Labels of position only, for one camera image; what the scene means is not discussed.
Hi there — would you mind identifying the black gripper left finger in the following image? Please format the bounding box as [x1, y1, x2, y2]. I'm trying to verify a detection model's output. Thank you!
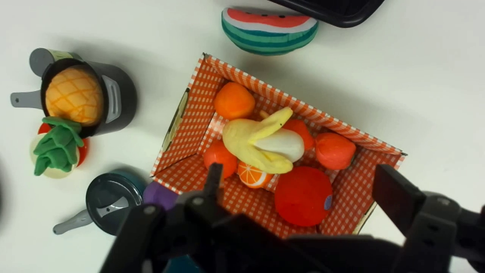
[203, 164, 223, 211]

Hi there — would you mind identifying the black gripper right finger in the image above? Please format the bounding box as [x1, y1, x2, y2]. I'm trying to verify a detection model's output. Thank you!
[371, 164, 424, 235]

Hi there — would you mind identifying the red-orange round plush toy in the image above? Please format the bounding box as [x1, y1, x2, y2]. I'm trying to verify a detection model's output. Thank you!
[274, 167, 333, 227]

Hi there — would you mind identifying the orange plush carrot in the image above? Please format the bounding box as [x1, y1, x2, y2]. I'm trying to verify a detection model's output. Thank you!
[204, 139, 238, 179]

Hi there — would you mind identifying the orange slice plush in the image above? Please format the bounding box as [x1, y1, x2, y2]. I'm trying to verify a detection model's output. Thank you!
[236, 162, 273, 188]

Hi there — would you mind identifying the yellow banana plush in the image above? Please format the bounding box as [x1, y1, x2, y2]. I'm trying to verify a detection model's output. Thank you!
[223, 107, 304, 174]

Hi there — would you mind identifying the purple plush eggplant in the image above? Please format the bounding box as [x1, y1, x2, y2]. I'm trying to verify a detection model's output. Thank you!
[142, 182, 177, 211]

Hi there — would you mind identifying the red-orange plush tomato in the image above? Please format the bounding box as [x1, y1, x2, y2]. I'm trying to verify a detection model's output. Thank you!
[315, 133, 356, 170]

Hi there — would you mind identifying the teal toy pot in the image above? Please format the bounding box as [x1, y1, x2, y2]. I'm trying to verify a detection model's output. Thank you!
[120, 168, 148, 195]

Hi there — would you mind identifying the orange plush fruit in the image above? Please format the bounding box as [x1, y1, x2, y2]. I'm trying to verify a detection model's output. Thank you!
[214, 82, 256, 120]

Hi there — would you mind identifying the orange checkered cardboard box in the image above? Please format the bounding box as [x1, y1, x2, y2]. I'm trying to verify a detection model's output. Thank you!
[151, 54, 404, 238]

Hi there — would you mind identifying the grey toy saucepan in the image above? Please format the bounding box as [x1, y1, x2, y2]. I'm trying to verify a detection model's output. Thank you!
[53, 171, 142, 235]

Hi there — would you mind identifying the dark grey toy pot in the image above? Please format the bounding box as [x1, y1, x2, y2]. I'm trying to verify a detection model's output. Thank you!
[10, 48, 138, 138]

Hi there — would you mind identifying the watermelon slice plush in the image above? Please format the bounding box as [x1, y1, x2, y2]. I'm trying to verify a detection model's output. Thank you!
[221, 7, 318, 56]

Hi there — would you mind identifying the pineapple plush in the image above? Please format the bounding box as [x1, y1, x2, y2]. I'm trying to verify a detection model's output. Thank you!
[32, 65, 106, 177]

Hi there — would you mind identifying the black plastic tray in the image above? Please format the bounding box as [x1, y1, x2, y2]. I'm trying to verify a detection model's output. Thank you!
[271, 0, 385, 27]

